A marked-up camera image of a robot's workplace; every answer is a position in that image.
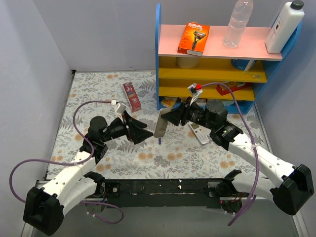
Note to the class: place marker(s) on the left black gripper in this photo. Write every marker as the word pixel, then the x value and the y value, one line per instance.
pixel 127 128

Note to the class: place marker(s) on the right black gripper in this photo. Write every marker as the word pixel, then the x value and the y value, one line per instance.
pixel 183 115

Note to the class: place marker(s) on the white remote control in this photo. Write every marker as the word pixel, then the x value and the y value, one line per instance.
pixel 199 133
pixel 161 124

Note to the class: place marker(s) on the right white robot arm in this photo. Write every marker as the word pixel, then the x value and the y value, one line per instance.
pixel 288 186

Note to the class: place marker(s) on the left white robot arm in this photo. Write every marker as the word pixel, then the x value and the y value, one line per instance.
pixel 45 207

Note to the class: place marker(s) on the yellow orange box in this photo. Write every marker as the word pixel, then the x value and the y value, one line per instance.
pixel 169 102

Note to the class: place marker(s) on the red toothpaste box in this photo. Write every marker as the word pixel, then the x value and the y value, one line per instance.
pixel 132 96

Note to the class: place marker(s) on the red box on shelf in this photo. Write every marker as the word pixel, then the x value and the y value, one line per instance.
pixel 233 86

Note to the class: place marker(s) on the white cup on shelf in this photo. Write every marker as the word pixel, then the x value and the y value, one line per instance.
pixel 187 62

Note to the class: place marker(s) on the floral table mat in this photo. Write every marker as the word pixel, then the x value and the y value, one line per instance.
pixel 180 154

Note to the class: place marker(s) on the blue yellow pink shelf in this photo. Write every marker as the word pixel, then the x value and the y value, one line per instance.
pixel 215 64

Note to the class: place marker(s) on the orange razor box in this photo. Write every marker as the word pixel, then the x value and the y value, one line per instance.
pixel 194 39

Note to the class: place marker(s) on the blue white container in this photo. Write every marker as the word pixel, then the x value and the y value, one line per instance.
pixel 243 65

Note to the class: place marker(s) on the clear plastic water bottle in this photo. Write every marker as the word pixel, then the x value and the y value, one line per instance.
pixel 238 22

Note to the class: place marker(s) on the white bottle black cap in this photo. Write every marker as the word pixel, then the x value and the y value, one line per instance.
pixel 285 24

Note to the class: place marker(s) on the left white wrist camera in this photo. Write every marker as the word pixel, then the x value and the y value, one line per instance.
pixel 119 109

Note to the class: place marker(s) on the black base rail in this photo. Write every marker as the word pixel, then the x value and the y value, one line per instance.
pixel 209 193

